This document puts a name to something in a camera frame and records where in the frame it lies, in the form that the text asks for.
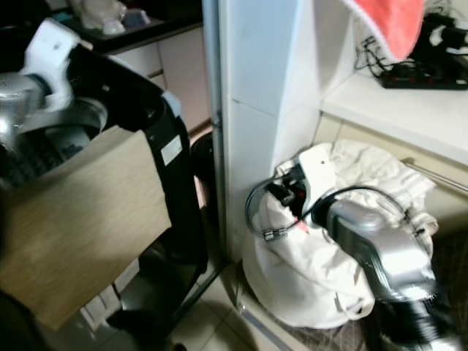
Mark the black top-load washing machine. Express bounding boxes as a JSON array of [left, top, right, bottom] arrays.
[[0, 44, 209, 351]]

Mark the white fabric laundry bag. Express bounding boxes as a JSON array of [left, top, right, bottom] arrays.
[[241, 139, 439, 330]]

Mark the white cabinet side panel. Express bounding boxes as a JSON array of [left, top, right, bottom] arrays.
[[203, 0, 359, 264]]

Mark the white shelf board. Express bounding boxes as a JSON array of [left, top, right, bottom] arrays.
[[320, 73, 468, 165]]

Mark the white cupboard with doors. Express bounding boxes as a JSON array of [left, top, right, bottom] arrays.
[[102, 26, 213, 132]]

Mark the black power strip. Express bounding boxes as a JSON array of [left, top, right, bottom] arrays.
[[380, 66, 468, 90]]

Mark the pink towel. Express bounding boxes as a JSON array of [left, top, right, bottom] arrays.
[[344, 0, 426, 63]]

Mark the beige woven cloth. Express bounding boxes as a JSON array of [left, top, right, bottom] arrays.
[[0, 126, 173, 331]]

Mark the beige figurine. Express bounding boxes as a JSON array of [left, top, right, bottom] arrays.
[[69, 0, 129, 36]]

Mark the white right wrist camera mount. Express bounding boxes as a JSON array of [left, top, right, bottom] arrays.
[[296, 144, 337, 216]]

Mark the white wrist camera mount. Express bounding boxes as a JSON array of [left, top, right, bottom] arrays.
[[20, 18, 81, 96], [296, 144, 337, 216]]

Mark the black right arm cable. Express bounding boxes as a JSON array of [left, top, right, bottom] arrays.
[[245, 178, 423, 242]]

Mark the metal rail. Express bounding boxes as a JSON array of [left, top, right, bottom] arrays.
[[402, 157, 468, 193]]

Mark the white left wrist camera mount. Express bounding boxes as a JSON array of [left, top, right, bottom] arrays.
[[20, 18, 81, 96]]

